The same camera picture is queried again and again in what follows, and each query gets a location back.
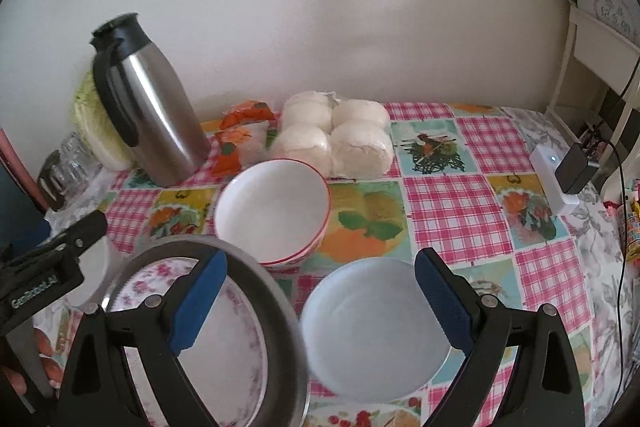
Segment colourful snack packets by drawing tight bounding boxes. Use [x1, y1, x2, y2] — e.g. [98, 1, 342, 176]
[605, 177, 640, 268]

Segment black power adapter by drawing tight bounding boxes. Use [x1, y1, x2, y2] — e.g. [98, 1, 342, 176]
[556, 143, 600, 195]

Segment round floral rimmed plate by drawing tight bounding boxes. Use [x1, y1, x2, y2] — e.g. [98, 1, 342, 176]
[107, 257, 266, 427]

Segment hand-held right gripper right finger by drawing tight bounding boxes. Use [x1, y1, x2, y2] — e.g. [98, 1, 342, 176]
[415, 248, 586, 427]

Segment napa cabbage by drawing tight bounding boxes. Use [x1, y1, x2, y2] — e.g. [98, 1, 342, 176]
[74, 69, 133, 170]

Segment pink checked picture tablecloth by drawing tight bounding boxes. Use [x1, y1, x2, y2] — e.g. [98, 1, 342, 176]
[45, 102, 596, 427]

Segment white shelf rack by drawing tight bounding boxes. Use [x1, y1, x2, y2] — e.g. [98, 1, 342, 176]
[545, 2, 640, 168]

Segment orange snack packet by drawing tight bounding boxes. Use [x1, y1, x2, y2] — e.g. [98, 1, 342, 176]
[215, 101, 277, 175]

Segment white power strip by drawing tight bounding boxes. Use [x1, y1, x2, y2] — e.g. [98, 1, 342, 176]
[530, 146, 581, 217]

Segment bag of steamed buns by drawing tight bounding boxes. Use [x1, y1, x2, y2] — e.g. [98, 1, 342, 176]
[270, 90, 396, 180]

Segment black cable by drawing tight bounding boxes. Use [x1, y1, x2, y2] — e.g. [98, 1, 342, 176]
[595, 139, 632, 408]

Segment stainless steel basin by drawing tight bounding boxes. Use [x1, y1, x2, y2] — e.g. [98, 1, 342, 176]
[102, 236, 312, 427]

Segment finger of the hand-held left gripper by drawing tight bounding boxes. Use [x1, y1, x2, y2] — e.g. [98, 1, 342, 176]
[30, 210, 108, 264]

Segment pink board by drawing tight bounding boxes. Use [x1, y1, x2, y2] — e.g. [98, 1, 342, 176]
[0, 127, 38, 202]

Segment person's left hand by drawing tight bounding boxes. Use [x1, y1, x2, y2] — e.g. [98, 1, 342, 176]
[0, 327, 66, 400]

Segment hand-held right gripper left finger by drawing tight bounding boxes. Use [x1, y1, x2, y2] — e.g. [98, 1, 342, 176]
[55, 251, 228, 427]

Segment grey floral cloth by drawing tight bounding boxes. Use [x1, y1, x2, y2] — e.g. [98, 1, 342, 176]
[500, 107, 640, 427]

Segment red rimmed strawberry print bowl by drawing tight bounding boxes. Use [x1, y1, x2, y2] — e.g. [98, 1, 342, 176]
[214, 159, 332, 269]

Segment clear drinking glass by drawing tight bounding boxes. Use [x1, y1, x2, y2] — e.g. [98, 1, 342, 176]
[62, 132, 96, 175]
[57, 159, 103, 198]

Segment stainless steel thermos jug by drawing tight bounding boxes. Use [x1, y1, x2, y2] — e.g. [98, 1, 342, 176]
[90, 13, 212, 188]

